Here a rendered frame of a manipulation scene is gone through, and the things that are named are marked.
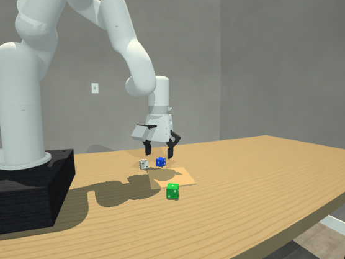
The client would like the green die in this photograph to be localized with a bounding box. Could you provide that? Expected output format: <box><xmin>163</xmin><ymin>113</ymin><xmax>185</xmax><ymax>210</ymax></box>
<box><xmin>166</xmin><ymin>183</ymin><xmax>179</xmax><ymax>199</ymax></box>

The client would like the white die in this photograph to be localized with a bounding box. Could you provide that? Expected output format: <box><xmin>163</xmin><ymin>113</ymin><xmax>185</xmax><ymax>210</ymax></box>
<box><xmin>139</xmin><ymin>159</ymin><xmax>148</xmax><ymax>169</ymax></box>

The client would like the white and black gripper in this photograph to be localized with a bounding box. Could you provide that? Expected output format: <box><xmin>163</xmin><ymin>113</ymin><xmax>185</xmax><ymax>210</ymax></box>
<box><xmin>143</xmin><ymin>113</ymin><xmax>181</xmax><ymax>159</ymax></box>

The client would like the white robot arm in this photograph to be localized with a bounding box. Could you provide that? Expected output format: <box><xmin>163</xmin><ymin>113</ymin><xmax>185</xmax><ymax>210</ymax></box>
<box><xmin>0</xmin><ymin>0</ymin><xmax>173</xmax><ymax>170</ymax></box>

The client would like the light orange flat mat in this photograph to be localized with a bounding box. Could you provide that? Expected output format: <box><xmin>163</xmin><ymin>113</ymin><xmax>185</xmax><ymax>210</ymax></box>
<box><xmin>148</xmin><ymin>167</ymin><xmax>196</xmax><ymax>189</ymax></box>

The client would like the blue die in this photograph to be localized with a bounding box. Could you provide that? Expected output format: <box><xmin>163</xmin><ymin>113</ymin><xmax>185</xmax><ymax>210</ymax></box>
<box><xmin>156</xmin><ymin>157</ymin><xmax>166</xmax><ymax>167</ymax></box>

